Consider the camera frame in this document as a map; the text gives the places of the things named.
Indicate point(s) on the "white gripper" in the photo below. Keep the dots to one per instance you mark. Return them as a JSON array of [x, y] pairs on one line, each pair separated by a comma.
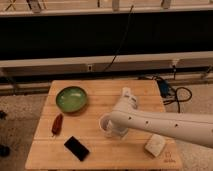
[[118, 130]]

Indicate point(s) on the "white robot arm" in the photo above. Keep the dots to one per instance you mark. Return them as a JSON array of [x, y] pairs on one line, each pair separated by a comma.
[[193, 128]]

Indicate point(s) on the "green ceramic bowl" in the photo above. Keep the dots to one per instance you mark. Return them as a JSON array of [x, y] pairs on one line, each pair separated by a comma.
[[71, 99]]

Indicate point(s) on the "black smartphone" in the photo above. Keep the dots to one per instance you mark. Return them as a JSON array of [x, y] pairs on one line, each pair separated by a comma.
[[77, 148]]

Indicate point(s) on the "white tube bottle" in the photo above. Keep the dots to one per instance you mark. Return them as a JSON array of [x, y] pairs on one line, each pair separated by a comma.
[[126, 92]]

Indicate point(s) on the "white sponge block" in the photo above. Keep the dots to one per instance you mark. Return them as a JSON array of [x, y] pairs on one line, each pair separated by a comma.
[[155, 145]]

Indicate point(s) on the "red chili pepper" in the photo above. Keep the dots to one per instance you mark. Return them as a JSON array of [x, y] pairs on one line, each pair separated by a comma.
[[57, 124]]

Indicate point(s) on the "blue power adapter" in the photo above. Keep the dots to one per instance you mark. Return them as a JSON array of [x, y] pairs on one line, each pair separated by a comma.
[[163, 87]]

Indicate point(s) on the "wall power outlet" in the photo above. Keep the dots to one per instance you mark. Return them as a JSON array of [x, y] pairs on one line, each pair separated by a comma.
[[90, 68]]

